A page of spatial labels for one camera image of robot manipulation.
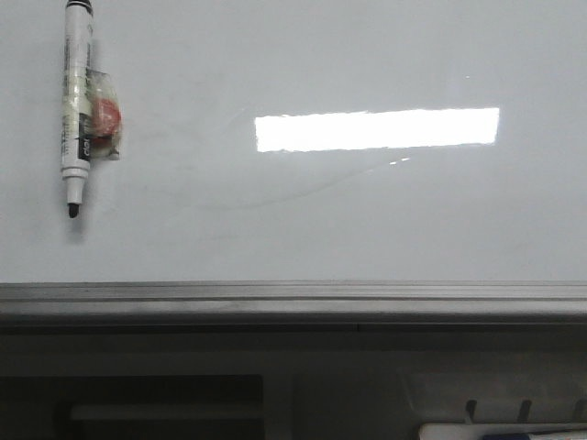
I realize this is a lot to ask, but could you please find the white whiteboard with aluminium frame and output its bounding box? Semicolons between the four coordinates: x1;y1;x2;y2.
1;1;586;327

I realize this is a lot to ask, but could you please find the grey hook middle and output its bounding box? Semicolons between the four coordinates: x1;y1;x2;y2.
516;400;532;424

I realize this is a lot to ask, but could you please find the grey hook left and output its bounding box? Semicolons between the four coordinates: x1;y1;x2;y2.
465;400;478;424

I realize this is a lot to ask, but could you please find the white tray below whiteboard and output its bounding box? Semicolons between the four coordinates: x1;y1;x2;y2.
417;423;586;440

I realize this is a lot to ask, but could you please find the grey hook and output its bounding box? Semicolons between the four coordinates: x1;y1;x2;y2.
465;400;478;424
516;400;532;424

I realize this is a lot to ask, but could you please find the red magnet taped to marker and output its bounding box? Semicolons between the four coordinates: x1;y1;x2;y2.
89;71;123;160

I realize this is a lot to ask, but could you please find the white black whiteboard marker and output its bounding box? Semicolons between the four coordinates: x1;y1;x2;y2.
61;1;94;218

